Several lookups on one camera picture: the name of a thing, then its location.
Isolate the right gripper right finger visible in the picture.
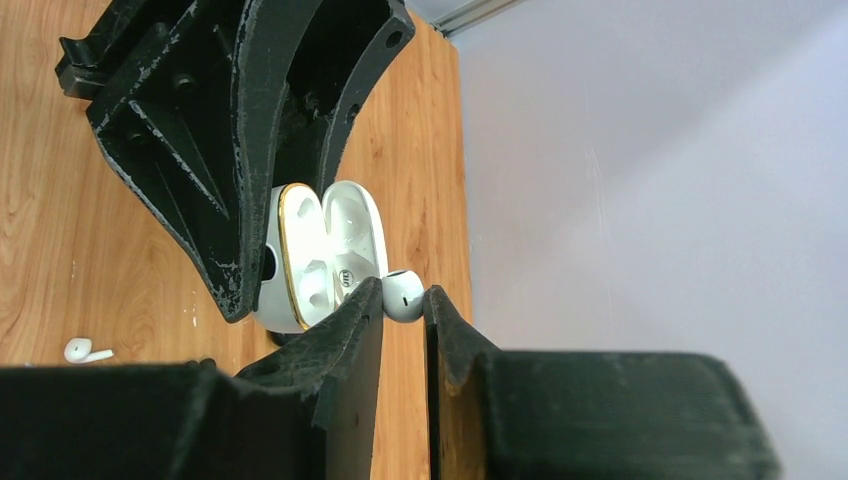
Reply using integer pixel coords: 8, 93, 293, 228
423, 285, 783, 479

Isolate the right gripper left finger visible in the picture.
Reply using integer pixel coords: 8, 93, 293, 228
1, 278, 383, 479

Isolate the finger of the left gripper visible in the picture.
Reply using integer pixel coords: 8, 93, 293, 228
56, 1, 319, 323
272, 0, 415, 193

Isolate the white earbud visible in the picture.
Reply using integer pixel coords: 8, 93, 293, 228
381, 270, 425, 323
64, 337, 114, 365

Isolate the white earbud charging case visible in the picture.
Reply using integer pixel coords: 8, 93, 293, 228
255, 180, 388, 334

